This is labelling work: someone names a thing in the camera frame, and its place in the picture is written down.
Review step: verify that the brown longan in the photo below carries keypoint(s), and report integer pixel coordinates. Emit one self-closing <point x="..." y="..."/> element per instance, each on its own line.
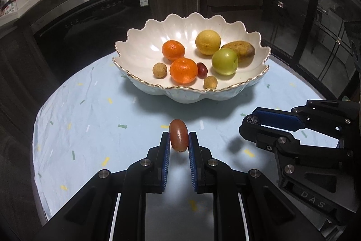
<point x="159" y="71"/>
<point x="210" y="82"/>

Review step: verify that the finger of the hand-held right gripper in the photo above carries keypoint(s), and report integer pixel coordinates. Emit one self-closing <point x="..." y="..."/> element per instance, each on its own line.
<point x="262" y="136"/>
<point x="282" y="118"/>

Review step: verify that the light blue patterned tablecloth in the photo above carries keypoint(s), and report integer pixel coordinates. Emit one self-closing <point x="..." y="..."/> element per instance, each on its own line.
<point x="84" y="131"/>

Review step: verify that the light red jujube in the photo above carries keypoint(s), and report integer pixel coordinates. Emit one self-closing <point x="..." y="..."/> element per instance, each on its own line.
<point x="178" y="135"/>

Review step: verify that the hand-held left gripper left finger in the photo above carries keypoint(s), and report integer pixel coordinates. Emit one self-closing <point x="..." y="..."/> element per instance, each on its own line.
<point x="166" y="164"/>

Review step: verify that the white scalloped ceramic bowl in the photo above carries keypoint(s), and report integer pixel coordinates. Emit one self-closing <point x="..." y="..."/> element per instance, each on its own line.
<point x="183" y="32"/>

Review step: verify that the yellow lemon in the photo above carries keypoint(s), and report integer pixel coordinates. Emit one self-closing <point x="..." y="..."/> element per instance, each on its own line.
<point x="208" y="42"/>

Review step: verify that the small orange mandarin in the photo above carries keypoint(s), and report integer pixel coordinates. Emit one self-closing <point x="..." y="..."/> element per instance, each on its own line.
<point x="173" y="49"/>

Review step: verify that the large orange mandarin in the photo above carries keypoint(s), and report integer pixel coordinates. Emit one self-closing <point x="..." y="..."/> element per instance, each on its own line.
<point x="183" y="71"/>

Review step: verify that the dark wood lower cabinet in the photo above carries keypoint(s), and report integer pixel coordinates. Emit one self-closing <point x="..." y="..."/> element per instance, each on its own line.
<point x="17" y="88"/>

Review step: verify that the black built-in oven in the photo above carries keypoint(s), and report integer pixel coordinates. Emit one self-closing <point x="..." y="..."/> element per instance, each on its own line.
<point x="84" y="32"/>

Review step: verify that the dark red jujube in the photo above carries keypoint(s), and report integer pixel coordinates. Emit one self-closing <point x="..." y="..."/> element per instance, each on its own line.
<point x="202" y="69"/>

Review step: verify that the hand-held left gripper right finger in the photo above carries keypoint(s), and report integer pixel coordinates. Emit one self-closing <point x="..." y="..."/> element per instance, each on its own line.
<point x="192" y="164"/>

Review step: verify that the green apple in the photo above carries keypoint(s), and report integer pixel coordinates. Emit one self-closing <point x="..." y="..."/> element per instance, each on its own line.
<point x="225" y="62"/>

